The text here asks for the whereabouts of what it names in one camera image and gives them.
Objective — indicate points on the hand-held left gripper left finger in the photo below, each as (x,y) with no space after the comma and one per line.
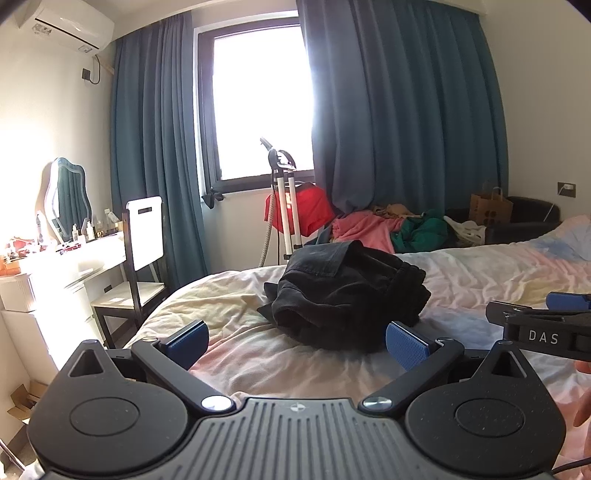
(187,344)

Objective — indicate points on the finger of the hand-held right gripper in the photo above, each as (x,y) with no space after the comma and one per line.
(517,311)
(570,301)

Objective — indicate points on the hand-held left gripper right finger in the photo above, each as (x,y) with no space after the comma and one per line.
(408,346)

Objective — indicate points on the black pants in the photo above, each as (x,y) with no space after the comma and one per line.
(341,295)

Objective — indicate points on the person's right hand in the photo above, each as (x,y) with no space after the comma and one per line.
(584,413)

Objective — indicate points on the pastel tie-dye bed sheet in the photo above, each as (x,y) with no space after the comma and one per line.
(461,277)

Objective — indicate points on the black armchair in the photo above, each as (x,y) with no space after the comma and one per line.
(531,221)

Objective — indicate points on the white cloth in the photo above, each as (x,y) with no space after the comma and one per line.
(466,230)

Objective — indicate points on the brown paper bag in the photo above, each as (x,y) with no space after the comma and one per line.
(491,210)

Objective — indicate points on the green cloth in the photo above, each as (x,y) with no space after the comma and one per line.
(422,233)

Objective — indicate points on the white backed chair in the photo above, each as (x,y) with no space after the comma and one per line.
(144,235)

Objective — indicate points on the pink cloth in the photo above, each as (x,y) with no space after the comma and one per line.
(364,230)

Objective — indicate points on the beige cloth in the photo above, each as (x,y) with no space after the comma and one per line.
(397,211)

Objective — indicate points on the white vanity desk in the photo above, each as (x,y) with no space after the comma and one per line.
(51,295)

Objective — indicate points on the black cloth tie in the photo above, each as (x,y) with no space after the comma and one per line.
(213,197)

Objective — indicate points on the row of cosmetic bottles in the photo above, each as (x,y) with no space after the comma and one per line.
(90,230)

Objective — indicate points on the garment steamer stand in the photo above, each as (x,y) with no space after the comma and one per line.
(284,207)

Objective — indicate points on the red cloth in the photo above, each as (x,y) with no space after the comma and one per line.
(314,207)

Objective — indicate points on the cardboard box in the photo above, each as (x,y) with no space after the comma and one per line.
(27,401)

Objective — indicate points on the teal curtain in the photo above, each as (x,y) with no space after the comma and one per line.
(406,115)
(152,161)

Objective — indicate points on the wavy framed mirror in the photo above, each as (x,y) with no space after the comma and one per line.
(67,198)

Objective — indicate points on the dark framed window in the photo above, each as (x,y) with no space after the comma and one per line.
(258,106)

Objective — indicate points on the white air conditioner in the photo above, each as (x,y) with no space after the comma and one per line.
(69,23)

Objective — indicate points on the dark wall outlet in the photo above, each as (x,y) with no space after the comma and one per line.
(566,189)

